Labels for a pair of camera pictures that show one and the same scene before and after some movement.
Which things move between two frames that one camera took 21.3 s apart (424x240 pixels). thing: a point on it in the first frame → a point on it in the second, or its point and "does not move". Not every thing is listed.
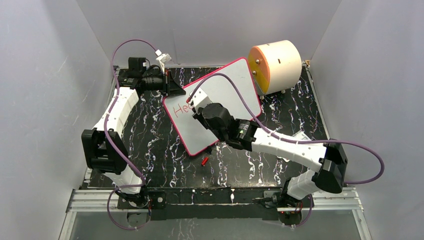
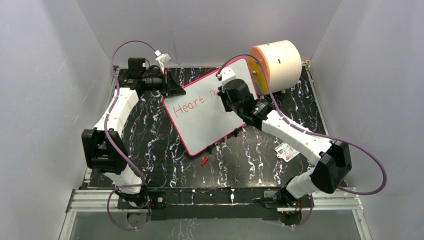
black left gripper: x=173 y=88 does not move
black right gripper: x=199 y=117 → x=223 y=94
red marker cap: x=204 y=161 does not move
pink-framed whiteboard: x=220 y=90 does not move
